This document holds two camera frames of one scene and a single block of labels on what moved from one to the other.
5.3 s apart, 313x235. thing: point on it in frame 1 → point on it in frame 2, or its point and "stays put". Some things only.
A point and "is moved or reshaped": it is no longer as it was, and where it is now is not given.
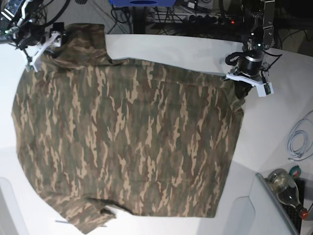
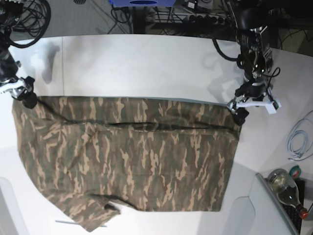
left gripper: [25, 34] → [9, 66]
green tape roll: [295, 171] stays put
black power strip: [205, 19] stays put
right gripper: [251, 64] → [257, 63]
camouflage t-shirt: [97, 135] is moved or reshaped
